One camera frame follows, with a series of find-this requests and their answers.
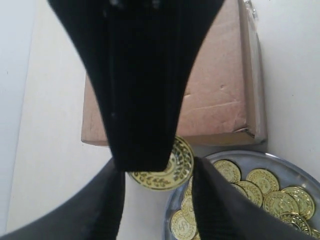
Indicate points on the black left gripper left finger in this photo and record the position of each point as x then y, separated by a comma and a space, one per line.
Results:
138, 55

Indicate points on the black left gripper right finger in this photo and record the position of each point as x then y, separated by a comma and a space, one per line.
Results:
215, 210

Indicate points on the gold coin with wreath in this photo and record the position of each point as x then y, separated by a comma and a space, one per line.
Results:
178, 171

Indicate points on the brown cardboard slot box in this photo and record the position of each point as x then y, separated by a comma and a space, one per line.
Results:
223, 100

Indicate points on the gold coin top of pile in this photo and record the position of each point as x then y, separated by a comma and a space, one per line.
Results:
229, 170

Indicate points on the gold coin upper left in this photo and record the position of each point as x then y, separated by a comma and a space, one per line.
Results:
181, 228

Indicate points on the round silver metal plate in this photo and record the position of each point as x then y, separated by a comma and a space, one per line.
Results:
287, 174

